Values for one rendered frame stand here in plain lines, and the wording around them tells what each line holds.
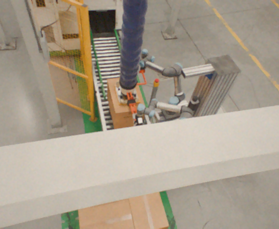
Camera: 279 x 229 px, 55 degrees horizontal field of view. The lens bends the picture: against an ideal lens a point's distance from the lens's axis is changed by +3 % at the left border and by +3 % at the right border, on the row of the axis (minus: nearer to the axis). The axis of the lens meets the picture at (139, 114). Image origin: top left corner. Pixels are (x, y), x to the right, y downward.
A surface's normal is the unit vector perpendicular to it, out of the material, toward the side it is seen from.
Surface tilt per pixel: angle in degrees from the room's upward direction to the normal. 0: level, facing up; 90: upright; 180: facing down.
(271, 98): 0
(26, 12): 90
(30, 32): 90
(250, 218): 0
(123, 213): 0
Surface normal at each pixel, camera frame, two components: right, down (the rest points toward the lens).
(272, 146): 0.10, -0.59
